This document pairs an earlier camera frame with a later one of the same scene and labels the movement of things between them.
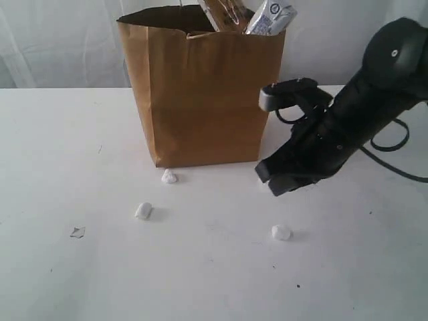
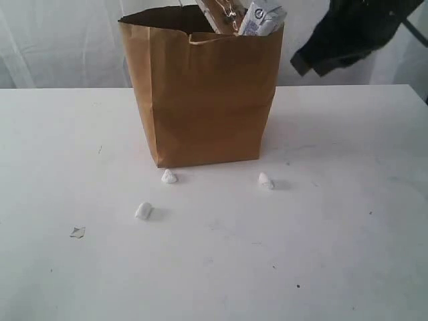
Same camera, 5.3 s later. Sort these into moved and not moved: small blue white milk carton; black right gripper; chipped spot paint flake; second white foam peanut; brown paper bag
Moved: black right gripper; small blue white milk carton
Not moved: chipped spot paint flake; second white foam peanut; brown paper bag
